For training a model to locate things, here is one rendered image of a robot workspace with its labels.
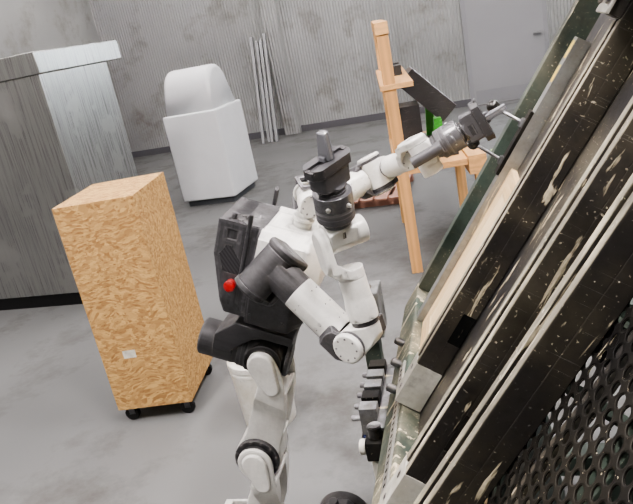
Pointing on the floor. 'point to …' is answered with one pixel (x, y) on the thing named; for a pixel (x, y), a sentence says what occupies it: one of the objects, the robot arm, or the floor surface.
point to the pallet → (379, 199)
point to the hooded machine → (207, 136)
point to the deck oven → (42, 166)
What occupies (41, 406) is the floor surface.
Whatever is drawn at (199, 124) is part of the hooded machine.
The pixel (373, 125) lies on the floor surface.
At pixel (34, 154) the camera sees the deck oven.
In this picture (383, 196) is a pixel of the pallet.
